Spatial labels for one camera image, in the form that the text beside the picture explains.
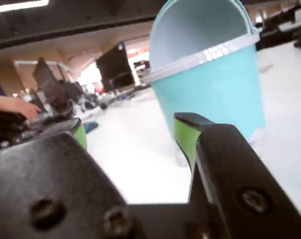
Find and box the bare background person hand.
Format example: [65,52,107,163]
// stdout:
[0,95,42,120]

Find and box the teal bin with dome lid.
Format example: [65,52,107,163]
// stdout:
[142,0,267,147]

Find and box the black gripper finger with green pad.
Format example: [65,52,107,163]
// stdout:
[0,118,146,239]
[174,113,301,239]

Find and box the small blue object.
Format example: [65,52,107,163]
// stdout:
[84,121,99,133]

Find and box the black overhead beam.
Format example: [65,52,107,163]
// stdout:
[0,0,175,52]

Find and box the black computer monitor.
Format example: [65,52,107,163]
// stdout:
[32,57,66,90]
[95,42,137,93]

